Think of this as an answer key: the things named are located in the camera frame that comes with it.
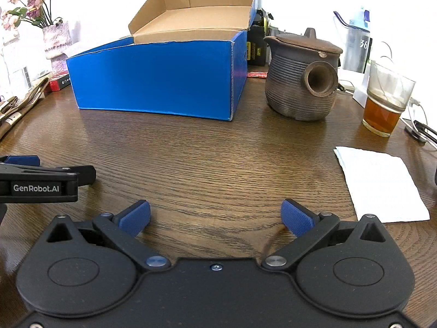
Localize brown ceramic teapot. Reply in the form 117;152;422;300
264;28;344;122

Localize red box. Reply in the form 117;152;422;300
48;73;70;93

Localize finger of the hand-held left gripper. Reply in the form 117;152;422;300
0;164;97;188
0;155;41;167

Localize blue cardboard box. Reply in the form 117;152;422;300
66;0;260;122

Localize white card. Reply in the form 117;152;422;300
353;73;370;109

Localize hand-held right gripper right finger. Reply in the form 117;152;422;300
261;198;391;274

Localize pink mottled vase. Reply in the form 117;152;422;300
43;20;72;72

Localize black eyeglasses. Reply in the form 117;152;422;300
404;119;437;145

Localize black tin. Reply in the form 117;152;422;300
246;29;271;67

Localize dried pink roses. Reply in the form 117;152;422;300
0;0;59;30

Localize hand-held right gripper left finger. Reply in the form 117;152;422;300
44;200;171;274

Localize brown paper bag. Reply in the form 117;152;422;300
0;77;50;140

